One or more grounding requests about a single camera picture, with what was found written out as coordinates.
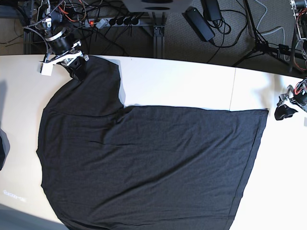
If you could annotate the aluminium frame post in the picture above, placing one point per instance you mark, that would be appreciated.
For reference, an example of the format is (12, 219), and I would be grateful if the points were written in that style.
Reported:
(159, 20)

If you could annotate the grey power strip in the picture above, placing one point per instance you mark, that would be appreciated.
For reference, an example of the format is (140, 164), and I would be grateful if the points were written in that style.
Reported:
(100, 23)

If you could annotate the black power adapter brick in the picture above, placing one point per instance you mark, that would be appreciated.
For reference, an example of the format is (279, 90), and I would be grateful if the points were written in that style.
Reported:
(199, 25)

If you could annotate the dark grey T-shirt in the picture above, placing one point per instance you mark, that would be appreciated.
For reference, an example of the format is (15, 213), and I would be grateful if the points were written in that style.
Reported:
(110, 167)

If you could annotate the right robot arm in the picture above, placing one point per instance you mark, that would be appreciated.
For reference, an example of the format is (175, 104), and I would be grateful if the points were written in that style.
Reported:
(55, 28)

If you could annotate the grey base camera mount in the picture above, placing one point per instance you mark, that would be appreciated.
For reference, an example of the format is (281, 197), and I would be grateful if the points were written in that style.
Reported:
(157, 5)

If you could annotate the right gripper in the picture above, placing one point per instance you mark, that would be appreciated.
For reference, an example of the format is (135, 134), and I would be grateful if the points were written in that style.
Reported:
(77, 70)

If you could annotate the dark object at left edge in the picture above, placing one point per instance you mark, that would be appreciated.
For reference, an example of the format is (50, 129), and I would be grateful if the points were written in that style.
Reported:
(4, 148)

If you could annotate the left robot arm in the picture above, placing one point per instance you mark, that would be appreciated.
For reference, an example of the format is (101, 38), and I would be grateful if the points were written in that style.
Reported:
(299, 8)

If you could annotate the black tripod stand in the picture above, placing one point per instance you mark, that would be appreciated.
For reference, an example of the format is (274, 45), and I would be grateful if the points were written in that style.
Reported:
(280, 52)

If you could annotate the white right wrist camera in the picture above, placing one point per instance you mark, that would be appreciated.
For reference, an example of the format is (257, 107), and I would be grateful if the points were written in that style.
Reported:
(45, 69)

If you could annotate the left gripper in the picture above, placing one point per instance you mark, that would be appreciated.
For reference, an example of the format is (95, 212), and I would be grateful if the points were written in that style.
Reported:
(295, 95)

